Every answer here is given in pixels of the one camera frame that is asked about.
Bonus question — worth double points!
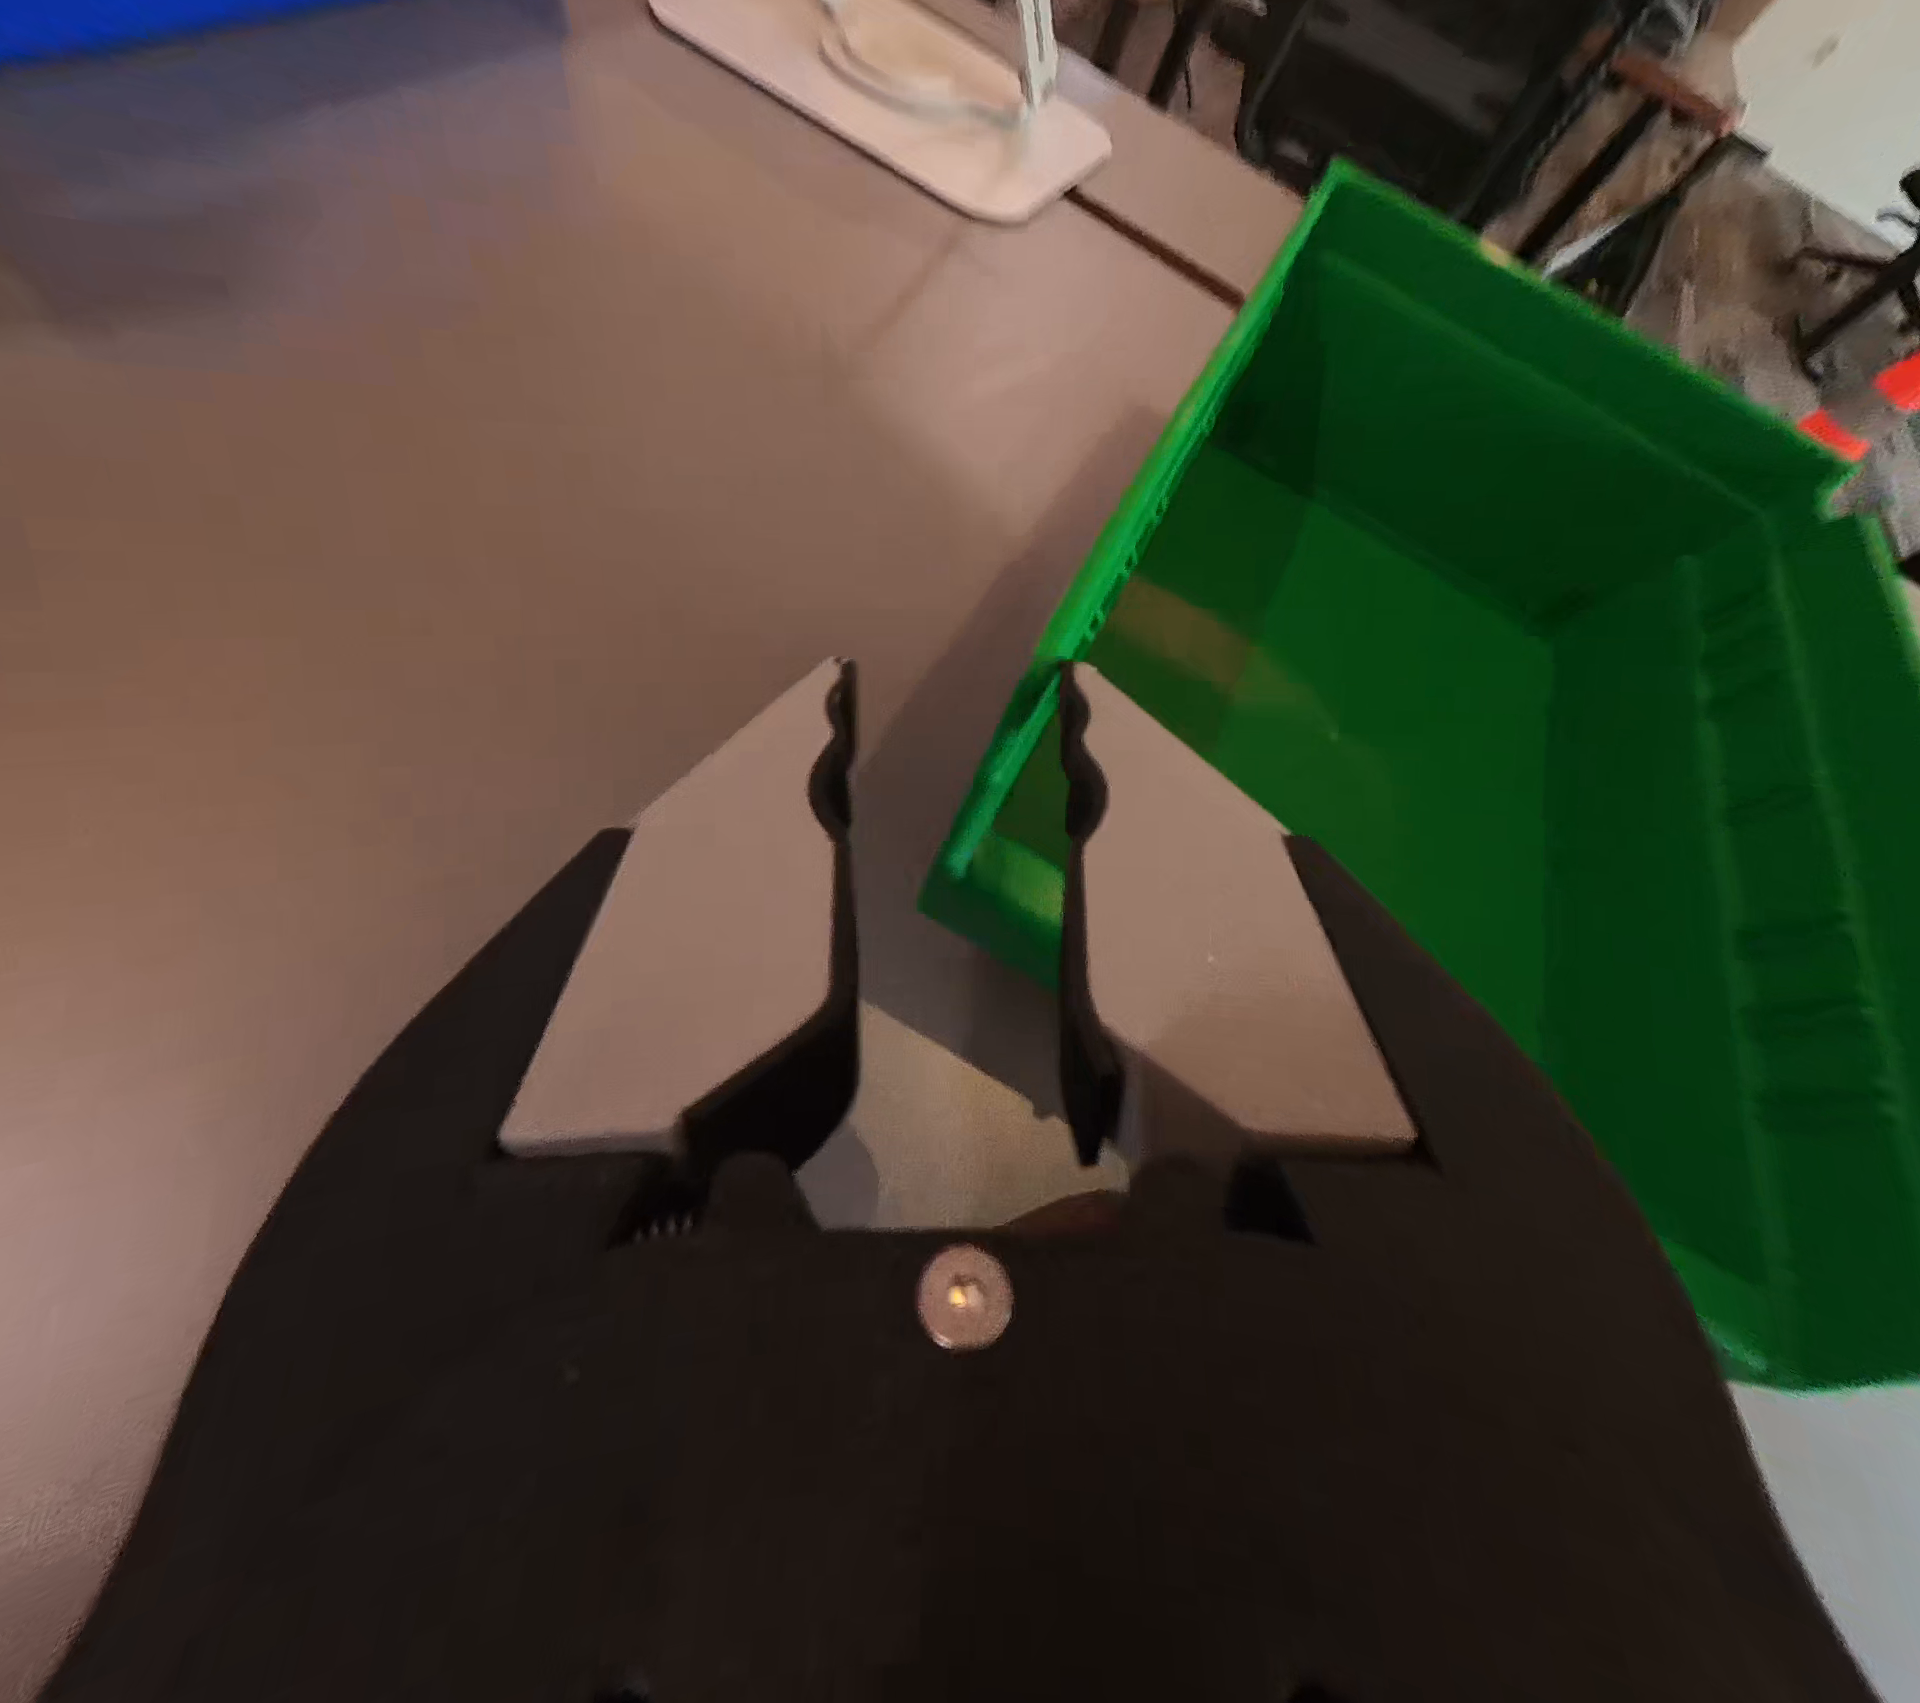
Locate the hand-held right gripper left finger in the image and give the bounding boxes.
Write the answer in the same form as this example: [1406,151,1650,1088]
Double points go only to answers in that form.
[497,656,860,1175]

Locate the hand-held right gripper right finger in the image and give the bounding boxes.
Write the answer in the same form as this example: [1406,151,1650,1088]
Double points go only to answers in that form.
[1055,663,1423,1169]

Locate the green plastic bin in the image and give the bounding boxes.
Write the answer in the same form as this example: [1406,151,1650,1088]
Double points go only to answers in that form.
[917,158,1920,1393]

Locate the orange traffic cone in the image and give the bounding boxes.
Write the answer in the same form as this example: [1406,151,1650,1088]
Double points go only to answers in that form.
[1797,351,1920,462]

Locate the white desk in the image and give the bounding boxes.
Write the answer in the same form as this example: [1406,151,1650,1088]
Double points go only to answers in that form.
[1722,1379,1920,1703]

